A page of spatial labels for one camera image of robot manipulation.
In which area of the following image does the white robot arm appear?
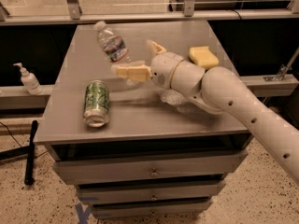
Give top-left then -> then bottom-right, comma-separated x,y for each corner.
111,40 -> 299,183

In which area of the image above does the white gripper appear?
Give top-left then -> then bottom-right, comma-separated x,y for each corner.
111,40 -> 184,90

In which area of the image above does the grey drawer cabinet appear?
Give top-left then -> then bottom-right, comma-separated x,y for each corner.
34,21 -> 270,220

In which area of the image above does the grey drawer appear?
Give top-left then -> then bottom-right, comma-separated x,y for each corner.
77,180 -> 225,204
91,197 -> 212,219
53,150 -> 248,185

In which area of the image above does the green soda can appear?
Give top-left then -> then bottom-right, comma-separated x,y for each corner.
83,80 -> 109,128

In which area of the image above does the middle grey drawer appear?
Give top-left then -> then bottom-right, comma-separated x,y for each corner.
77,180 -> 225,204

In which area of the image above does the black pole stand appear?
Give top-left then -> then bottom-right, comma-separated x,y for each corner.
0,120 -> 38,186

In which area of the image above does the black cable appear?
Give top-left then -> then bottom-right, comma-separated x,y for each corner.
0,120 -> 24,148

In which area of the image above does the top grey drawer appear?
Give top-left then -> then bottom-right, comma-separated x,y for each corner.
53,150 -> 248,185

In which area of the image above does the metal railing frame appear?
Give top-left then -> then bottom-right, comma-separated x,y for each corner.
0,0 -> 299,25

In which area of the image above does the white pump dispenser bottle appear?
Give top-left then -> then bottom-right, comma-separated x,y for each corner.
14,63 -> 42,95

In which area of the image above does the yellow sponge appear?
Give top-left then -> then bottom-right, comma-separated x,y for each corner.
189,46 -> 219,70

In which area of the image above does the metal bracket clamp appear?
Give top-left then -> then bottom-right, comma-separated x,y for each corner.
263,47 -> 299,82

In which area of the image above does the bottom grey drawer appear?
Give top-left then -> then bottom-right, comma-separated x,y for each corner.
91,197 -> 212,219

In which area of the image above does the clear plastic water bottle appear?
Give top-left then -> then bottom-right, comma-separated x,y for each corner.
94,21 -> 133,64

